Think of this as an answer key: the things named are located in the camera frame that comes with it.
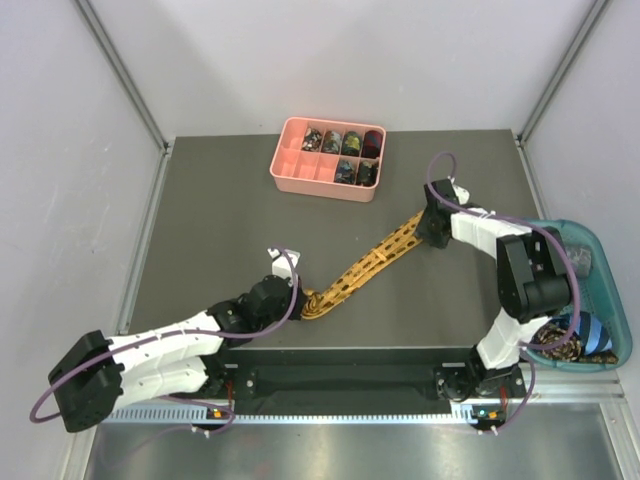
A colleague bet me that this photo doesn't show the yellow patterned necktie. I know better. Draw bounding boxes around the yellow patterned necktie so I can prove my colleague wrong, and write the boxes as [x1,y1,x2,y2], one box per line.
[301,212,423,320]

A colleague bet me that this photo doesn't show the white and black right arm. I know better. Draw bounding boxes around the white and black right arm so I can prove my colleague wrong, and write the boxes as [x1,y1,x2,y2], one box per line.
[415,179,576,396]

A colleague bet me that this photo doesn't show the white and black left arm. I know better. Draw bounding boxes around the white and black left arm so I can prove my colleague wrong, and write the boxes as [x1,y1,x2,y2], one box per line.
[48,275,307,433]

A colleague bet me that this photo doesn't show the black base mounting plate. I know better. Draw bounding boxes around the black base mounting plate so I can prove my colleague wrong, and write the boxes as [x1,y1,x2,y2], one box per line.
[190,348,525,417]

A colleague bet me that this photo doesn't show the black yellow rolled tie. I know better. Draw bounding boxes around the black yellow rolled tie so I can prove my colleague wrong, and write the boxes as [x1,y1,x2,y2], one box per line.
[356,159,379,187]

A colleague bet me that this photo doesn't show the blue patterned rolled tie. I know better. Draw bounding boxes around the blue patterned rolled tie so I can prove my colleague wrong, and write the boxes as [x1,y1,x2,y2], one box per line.
[334,158,357,185]

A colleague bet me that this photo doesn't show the maroon rolled tie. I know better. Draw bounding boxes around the maroon rolled tie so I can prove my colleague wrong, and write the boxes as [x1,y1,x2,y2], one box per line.
[361,130,384,159]

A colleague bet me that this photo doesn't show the green yellow rolled tie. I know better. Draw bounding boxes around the green yellow rolled tie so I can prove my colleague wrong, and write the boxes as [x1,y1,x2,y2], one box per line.
[341,130,363,157]

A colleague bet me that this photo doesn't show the dark floral rolled tie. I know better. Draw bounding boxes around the dark floral rolled tie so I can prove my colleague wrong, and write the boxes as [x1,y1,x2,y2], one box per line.
[321,130,342,155]

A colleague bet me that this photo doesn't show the pink compartment organizer box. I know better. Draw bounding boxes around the pink compartment organizer box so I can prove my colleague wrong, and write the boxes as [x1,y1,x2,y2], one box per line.
[269,117,387,203]

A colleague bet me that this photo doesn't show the multicolour rolled tie in box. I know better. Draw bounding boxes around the multicolour rolled tie in box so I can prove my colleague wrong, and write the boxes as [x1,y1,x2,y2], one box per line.
[301,127,324,152]

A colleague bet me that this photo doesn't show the brown paisley rolled tie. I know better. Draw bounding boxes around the brown paisley rolled tie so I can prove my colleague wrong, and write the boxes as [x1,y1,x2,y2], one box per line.
[532,315,619,365]

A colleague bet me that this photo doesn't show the blue striped rolled tie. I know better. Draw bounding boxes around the blue striped rolled tie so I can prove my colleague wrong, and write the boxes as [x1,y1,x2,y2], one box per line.
[564,311,613,361]

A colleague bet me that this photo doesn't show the teal perforated plastic basket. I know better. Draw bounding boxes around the teal perforated plastic basket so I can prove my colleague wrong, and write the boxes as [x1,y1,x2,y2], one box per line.
[529,219,633,374]

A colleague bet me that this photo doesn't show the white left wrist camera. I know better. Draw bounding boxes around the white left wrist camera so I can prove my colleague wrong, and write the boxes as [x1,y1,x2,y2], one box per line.
[267,247,301,280]

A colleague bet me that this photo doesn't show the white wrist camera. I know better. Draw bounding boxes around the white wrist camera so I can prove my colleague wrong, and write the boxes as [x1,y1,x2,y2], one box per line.
[452,183,470,205]
[267,247,301,280]

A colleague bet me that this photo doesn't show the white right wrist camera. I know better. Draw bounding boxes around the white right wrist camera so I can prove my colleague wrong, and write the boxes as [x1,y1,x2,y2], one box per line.
[452,183,470,205]

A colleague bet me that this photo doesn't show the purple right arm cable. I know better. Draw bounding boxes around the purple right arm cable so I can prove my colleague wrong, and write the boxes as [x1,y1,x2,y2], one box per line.
[426,151,581,436]

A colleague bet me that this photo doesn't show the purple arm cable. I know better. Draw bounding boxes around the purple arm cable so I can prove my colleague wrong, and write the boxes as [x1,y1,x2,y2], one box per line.
[426,151,581,436]
[29,244,306,437]

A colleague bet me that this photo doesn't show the grey slotted cable duct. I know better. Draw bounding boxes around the grey slotted cable duct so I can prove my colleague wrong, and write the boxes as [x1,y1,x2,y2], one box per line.
[99,402,506,426]

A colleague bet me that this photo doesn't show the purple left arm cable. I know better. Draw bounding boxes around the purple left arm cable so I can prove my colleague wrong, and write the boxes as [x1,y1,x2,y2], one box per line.
[29,244,306,437]

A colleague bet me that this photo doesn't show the right aluminium frame post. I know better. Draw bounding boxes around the right aluminium frame post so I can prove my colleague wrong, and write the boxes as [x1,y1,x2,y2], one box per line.
[515,0,612,149]

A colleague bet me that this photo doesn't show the aluminium frame post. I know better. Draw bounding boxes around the aluminium frame post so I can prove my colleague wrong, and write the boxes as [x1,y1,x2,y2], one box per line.
[71,0,170,152]
[515,0,612,149]

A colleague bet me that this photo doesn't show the left aluminium frame post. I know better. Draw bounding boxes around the left aluminium frame post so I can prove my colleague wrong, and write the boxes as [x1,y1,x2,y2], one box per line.
[71,0,170,152]

